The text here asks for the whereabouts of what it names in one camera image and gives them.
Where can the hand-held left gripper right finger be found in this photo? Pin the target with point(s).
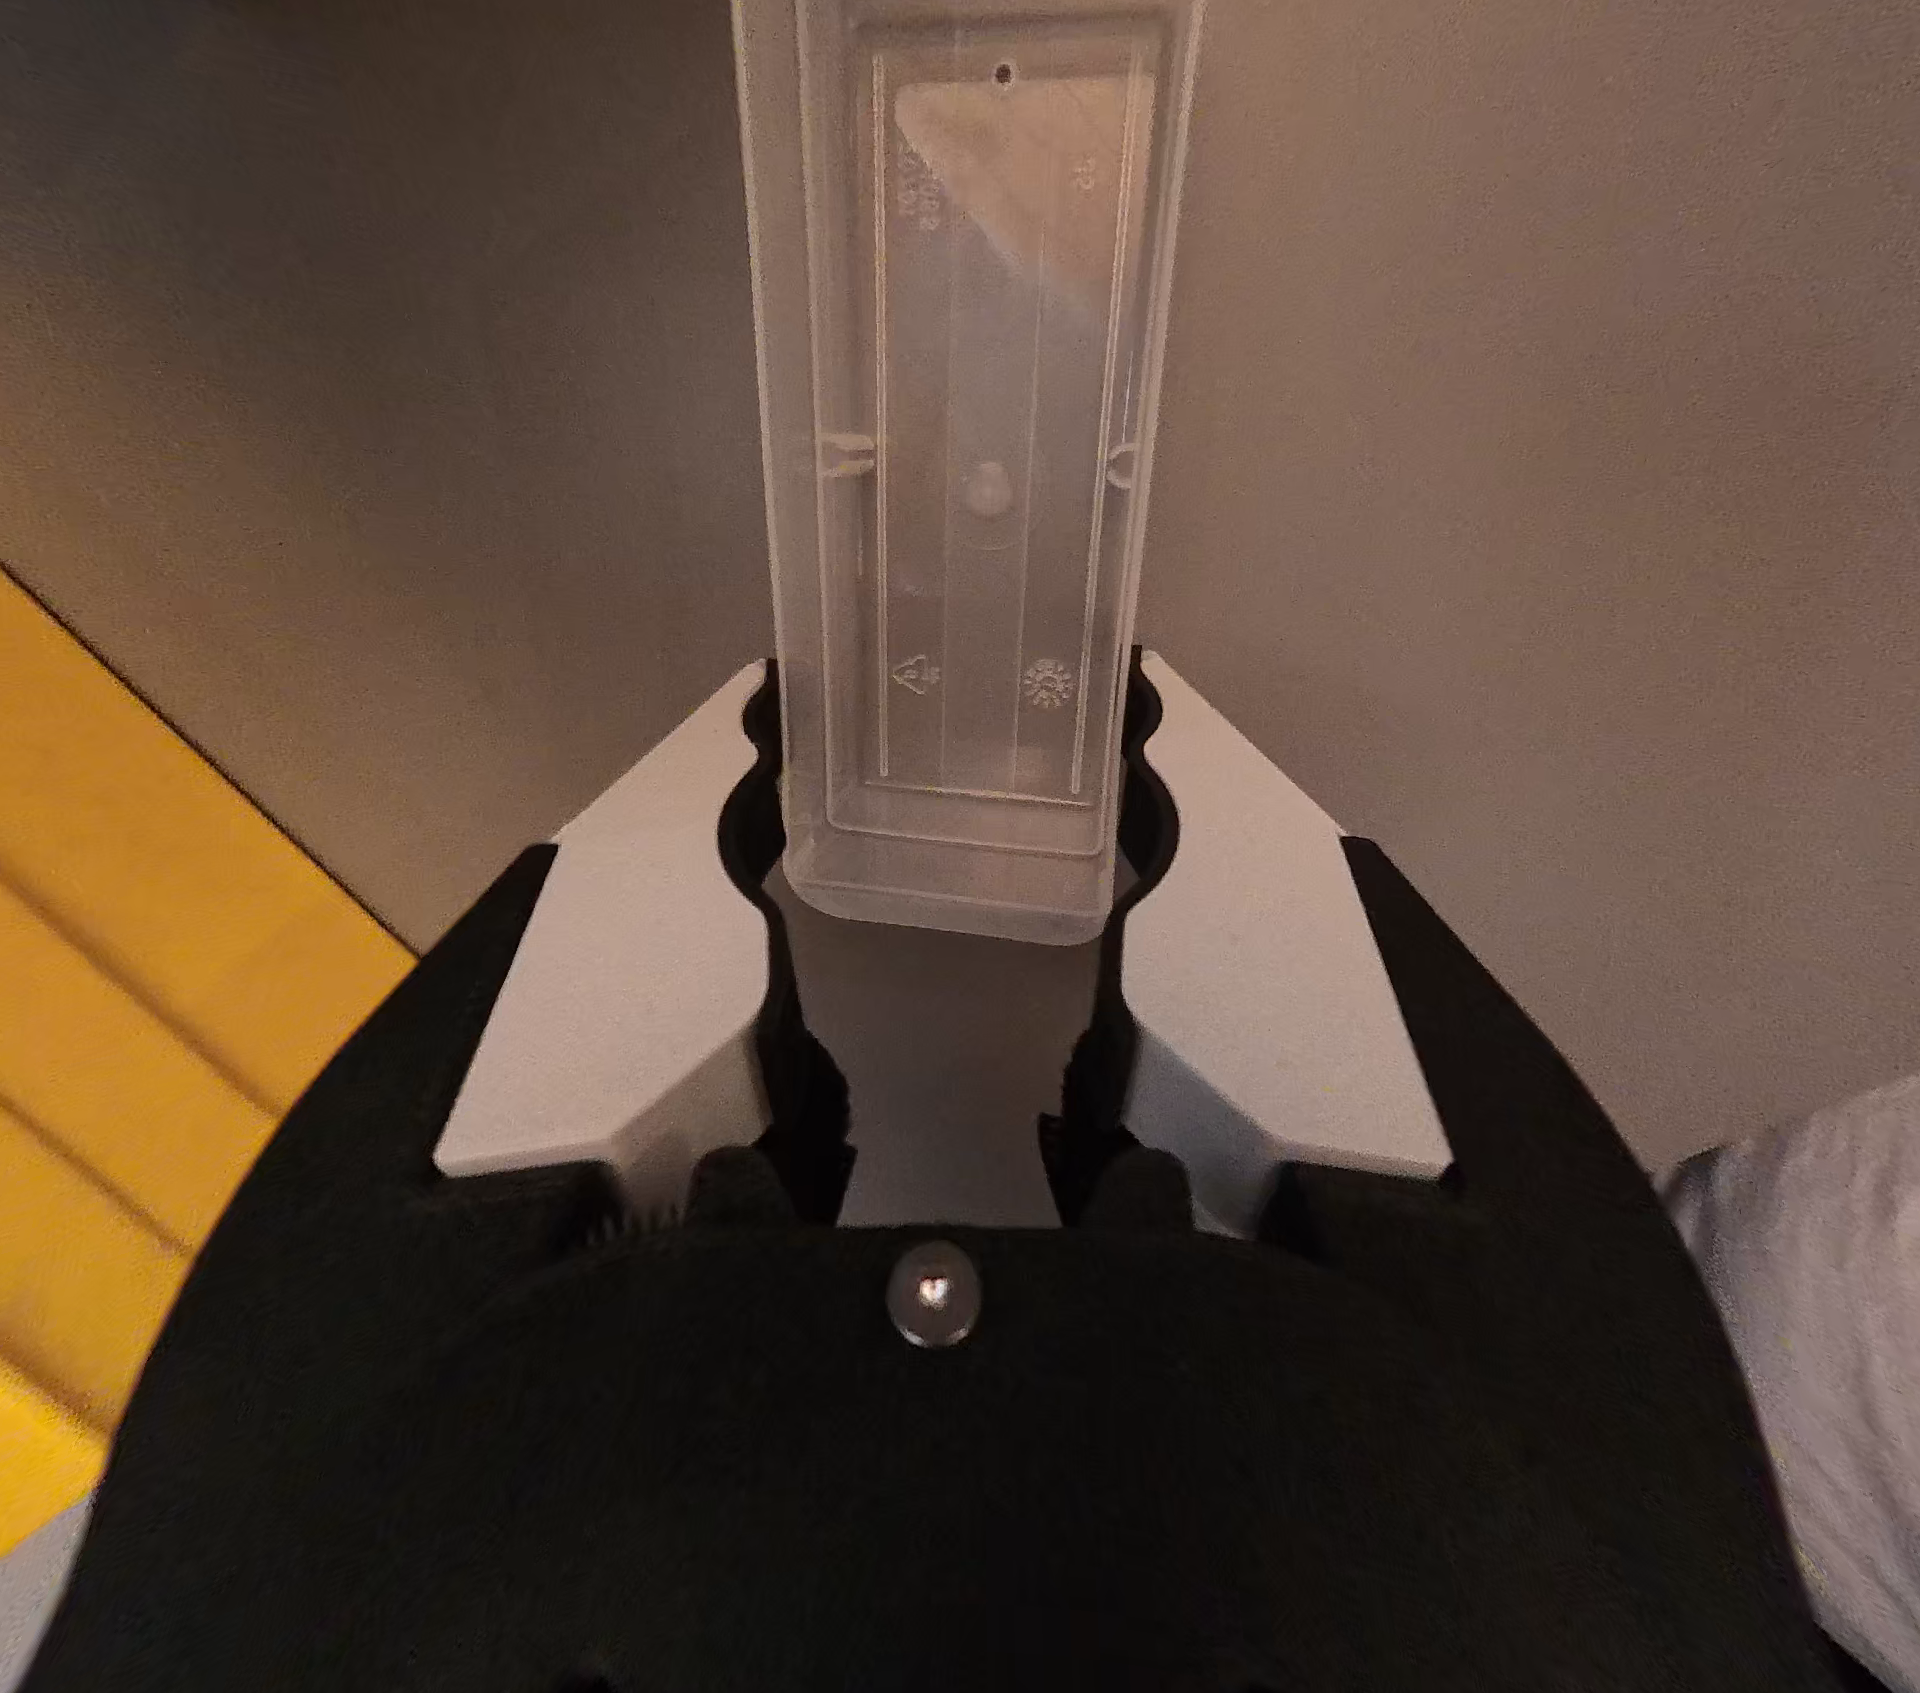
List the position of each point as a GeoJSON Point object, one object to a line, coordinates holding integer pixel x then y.
{"type": "Point", "coordinates": [1275, 989]}

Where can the yellow plastic bin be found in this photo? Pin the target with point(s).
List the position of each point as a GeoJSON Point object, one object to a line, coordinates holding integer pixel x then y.
{"type": "Point", "coordinates": [135, 972]}

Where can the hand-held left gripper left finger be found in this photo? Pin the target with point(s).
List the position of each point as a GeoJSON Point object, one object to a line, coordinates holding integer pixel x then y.
{"type": "Point", "coordinates": [630, 989]}

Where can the person's white shirt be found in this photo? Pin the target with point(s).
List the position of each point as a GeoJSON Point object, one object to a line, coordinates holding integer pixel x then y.
{"type": "Point", "coordinates": [1830, 1348]}

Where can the clear plastic drawer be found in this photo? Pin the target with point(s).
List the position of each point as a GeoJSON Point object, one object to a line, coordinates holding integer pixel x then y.
{"type": "Point", "coordinates": [991, 373]}

